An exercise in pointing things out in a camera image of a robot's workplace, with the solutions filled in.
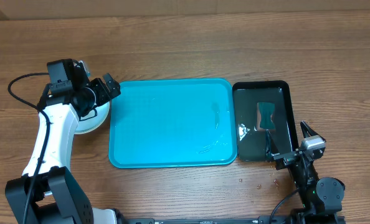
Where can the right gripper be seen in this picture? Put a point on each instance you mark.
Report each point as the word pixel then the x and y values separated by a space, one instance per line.
pixel 286 158

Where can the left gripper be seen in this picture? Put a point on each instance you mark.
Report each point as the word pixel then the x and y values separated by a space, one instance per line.
pixel 97 83

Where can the light blue plastic plate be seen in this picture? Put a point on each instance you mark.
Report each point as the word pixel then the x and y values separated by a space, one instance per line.
pixel 93 120

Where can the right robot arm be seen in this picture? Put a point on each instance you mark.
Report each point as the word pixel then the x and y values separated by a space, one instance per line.
pixel 321 197

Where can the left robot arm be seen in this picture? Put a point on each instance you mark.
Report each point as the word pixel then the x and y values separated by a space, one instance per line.
pixel 47 192

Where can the black rectangular water tray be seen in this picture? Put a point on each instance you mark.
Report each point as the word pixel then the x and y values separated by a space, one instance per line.
pixel 250 142

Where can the teal plastic serving tray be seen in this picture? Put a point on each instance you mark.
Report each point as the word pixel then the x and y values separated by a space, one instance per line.
pixel 173 123

